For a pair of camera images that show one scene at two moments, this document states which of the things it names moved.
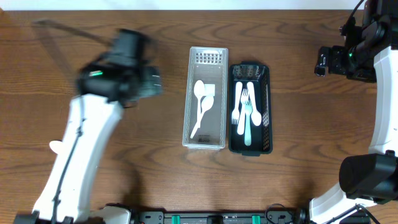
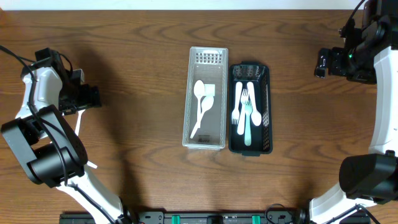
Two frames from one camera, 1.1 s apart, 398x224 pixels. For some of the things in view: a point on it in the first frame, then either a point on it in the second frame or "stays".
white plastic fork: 248,109 stays
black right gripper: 340,53 stays
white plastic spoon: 207,103 stays
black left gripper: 125,42 -> 86,98
